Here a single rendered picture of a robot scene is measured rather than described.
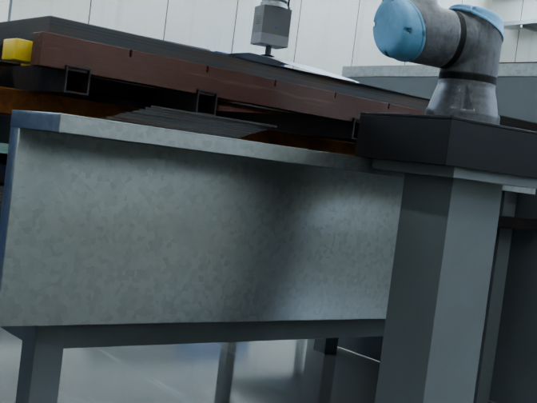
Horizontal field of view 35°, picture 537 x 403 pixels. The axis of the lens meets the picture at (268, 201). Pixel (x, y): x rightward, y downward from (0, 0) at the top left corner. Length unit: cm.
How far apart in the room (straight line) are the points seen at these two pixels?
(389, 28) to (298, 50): 1047
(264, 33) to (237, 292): 80
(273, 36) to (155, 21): 879
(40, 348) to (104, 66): 55
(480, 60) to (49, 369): 104
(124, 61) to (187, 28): 962
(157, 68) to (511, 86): 140
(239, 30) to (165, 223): 1002
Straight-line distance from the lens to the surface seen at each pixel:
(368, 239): 207
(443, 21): 172
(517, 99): 280
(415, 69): 308
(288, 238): 190
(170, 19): 1121
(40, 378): 176
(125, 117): 154
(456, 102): 175
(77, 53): 164
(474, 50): 176
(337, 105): 202
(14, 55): 169
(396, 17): 170
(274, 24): 236
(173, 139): 151
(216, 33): 1149
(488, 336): 265
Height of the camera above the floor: 64
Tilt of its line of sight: 2 degrees down
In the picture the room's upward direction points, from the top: 7 degrees clockwise
